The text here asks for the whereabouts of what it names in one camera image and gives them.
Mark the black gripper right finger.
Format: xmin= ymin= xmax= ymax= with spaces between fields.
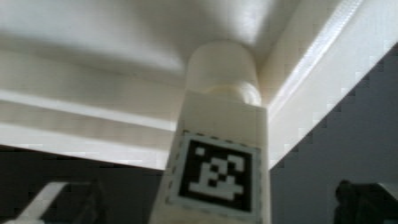
xmin=334 ymin=180 xmax=398 ymax=224

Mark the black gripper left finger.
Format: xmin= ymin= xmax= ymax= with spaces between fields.
xmin=14 ymin=181 xmax=107 ymax=224

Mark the white table leg with tag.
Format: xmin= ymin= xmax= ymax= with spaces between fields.
xmin=149 ymin=41 xmax=272 ymax=224

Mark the white square tabletop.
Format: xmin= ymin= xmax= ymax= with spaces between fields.
xmin=0 ymin=0 xmax=398 ymax=169

